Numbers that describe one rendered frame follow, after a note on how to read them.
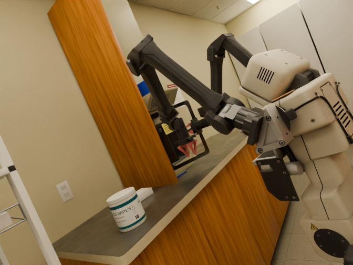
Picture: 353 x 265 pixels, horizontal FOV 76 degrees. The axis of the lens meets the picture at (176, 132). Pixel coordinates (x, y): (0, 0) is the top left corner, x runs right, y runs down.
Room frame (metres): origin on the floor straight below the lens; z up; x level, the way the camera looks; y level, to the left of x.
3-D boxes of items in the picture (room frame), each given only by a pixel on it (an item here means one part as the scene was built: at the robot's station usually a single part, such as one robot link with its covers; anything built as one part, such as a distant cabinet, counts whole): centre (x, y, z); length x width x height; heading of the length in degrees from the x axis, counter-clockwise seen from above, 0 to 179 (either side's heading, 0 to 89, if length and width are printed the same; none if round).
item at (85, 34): (1.52, 0.31, 1.64); 0.49 x 0.03 x 1.40; 52
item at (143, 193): (1.35, 0.37, 0.96); 0.16 x 0.12 x 0.04; 130
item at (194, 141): (1.16, -0.03, 1.14); 0.07 x 0.07 x 0.09; 52
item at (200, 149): (1.52, -0.01, 1.19); 0.30 x 0.01 x 0.40; 106
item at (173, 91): (1.57, 0.00, 1.46); 0.32 x 0.11 x 0.10; 142
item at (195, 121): (1.43, -0.15, 1.21); 0.07 x 0.07 x 0.10; 51
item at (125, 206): (1.00, 0.34, 1.01); 0.13 x 0.13 x 0.15
